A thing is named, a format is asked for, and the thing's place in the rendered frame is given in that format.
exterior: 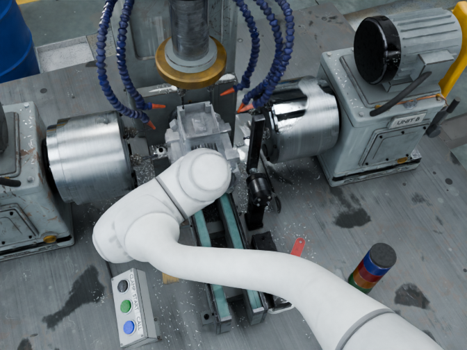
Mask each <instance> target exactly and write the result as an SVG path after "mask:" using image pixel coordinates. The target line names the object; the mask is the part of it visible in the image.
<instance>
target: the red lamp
mask: <svg viewBox="0 0 467 350"><path fill-rule="evenodd" d="M358 270H359V274H360V276H361V277H362V278H363V279H364V280H366V281H368V282H371V283H375V282H377V281H379V280H380V279H381V278H382V277H383V276H384V275H382V276H375V275H373V274H371V273H370V272H368V271H367V269H366V268H365V267H364V264H363V259H362V261H361V262H360V263H359V266H358Z"/></svg>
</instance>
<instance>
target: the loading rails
mask: <svg viewBox="0 0 467 350"><path fill-rule="evenodd" d="M215 204H216V207H217V210H218V214H219V218H220V220H219V221H216V222H210V223H206V222H205V219H204V214H203V211H202V209H201V210H199V211H198V212H196V213H195V214H193V215H191V216H190V217H189V218H187V219H185V220H184V221H183V222H182V223H180V225H179V228H180V229H181V228H187V227H190V231H191V234H192V239H193V242H194V245H195V247H212V245H211V239H215V238H220V237H224V236H225V239H226V242H227V246H228V249H250V250H254V248H253V246H251V247H249V245H248V240H247V239H246V237H245V232H244V230H243V225H242V223H241V220H240V215H242V210H241V208H240V204H239V203H235V201H234V197H233V195H232V192H231V193H229V194H228V193H226V192H225V193H224V194H223V195H222V196H221V197H219V198H217V199H216V200H215ZM204 287H205V290H206V296H207V299H208V304H209V308H210V310H205V311H202V312H200V313H199V315H200V319H201V322H202V326H203V327H205V326H209V325H212V324H214V327H215V332H216V335H217V334H220V333H225V332H227V331H230V328H231V315H230V312H229V308H228V305H227V303H229V302H232V301H237V300H240V299H243V302H244V305H245V309H246V312H247V316H248V320H249V324H250V325H253V324H258V323H260V322H264V319H265V316H266V314H267V312H268V310H269V309H271V308H272V305H271V303H270V299H269V296H268V295H264V294H263V292H259V291H255V290H247V289H242V288H237V287H229V286H222V285H216V284H211V283H204Z"/></svg>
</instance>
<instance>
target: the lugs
mask: <svg viewBox="0 0 467 350"><path fill-rule="evenodd" d="M215 116H216V119H217V122H219V121H220V120H221V117H220V115H219V114H217V113H216V112H215ZM178 127H179V125H178V121H177V120H176V119H173V120H172V121H171V122H170V128H171V129H172V130H174V131H175V130H177V129H178ZM227 163H228V164H229V166H230V169H231V172H232V171H233V170H235V169H236V165H235V162H233V161H230V160H228V161H227ZM233 191H234V187H232V188H231V189H229V190H228V191H226V193H228V194H229V193H231V192H233Z"/></svg>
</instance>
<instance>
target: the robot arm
mask: <svg viewBox="0 0 467 350"><path fill-rule="evenodd" d="M230 181H231V169H230V166H229V164H228V163H227V161H226V160H225V159H224V157H223V156H222V154H221V153H219V152H217V151H215V150H212V149H207V148H201V149H195V150H193V151H191V152H190V153H188V154H186V155H185V156H183V157H180V159H178V160H177V161H176V162H175V163H174V164H173V165H171V166H170V167H168V168H167V169H166V170H165V171H164V172H162V173H161V174H159V175H158V176H157V177H156V178H154V179H152V180H150V181H149V182H147V183H145V184H143V185H141V186H139V187H137V188H136V189H134V190H133V191H131V192H130V193H128V194H127V195H126V196H124V197H123V198H121V199H120V200H119V201H118V202H116V203H115V204H114V205H112V206H111V207H110V208H109V209H108V210H107V211H106V212H105V213H104V214H103V215H102V216H101V217H100V219H99V220H98V222H97V223H96V225H95V227H94V230H93V234H92V240H93V243H94V246H95V248H96V250H97V251H98V253H99V255H100V256H101V257H102V258H103V259H104V260H107V261H109V262H112V263H127V262H129V261H132V260H133V259H136V260H138V261H141V262H149V263H150V264H151V265H153V266H154V267H155V268H157V269H158V270H160V271H161V272H163V273H165V274H167V275H170V276H173V277H177V278H182V279H186V280H190V281H198V282H203V283H211V284H216V285H224V286H229V287H234V288H242V289H247V290H255V291H259V292H266V293H269V294H273V295H276V296H278V297H281V298H283V299H285V300H287V301H289V302H290V303H291V304H293V305H294V306H295V307H296V308H297V309H298V310H299V311H300V313H301V314H302V316H303V318H304V319H305V320H306V322H307V324H308V325H309V327H310V329H311V330H312V332H313V334H314V335H315V337H316V339H317V340H318V342H319V344H320V346H321V347H322V350H444V349H442V348H441V347H440V346H439V345H438V344H437V343H436V342H435V341H433V339H431V338H430V337H429V336H428V335H427V334H425V333H424V332H422V331H421V330H419V329H418V328H416V327H415V326H413V325H412V324H410V323H409V322H408V321H406V320H405V319H403V318H402V317H401V316H399V315H398V314H397V313H395V312H394V311H392V310H391V309H390V308H388V307H386V306H385V305H383V304H381V303H380V302H378V301H376V300H374V299H373V298H371V297H369V296H368V295H366V294H364V293H363V292H361V291H359V290H358V289H356V288H355V287H353V286H351V285H350V284H349V283H346V282H345V281H344V280H342V279H341V278H339V277H337V276H336V275H335V274H333V273H331V272H330V271H328V270H326V269H325V268H323V267H321V266H319V265H317V264H315V263H314V262H311V261H309V260H306V259H304V258H300V257H298V256H294V255H290V254H287V253H280V252H276V251H262V250H250V249H225V248H213V247H192V246H186V245H182V244H179V243H178V240H179V234H180V230H179V225H180V223H182V222H183V221H184V220H185V219H187V218H189V217H190V216H191V215H193V214H195V213H196V212H198V211H199V210H201V209H202V208H204V207H206V206H208V205H210V204H211V203H213V202H214V201H215V200H216V199H217V198H219V197H221V196H222V195H223V194H224V193H225V192H226V191H227V189H228V187H229V184H230Z"/></svg>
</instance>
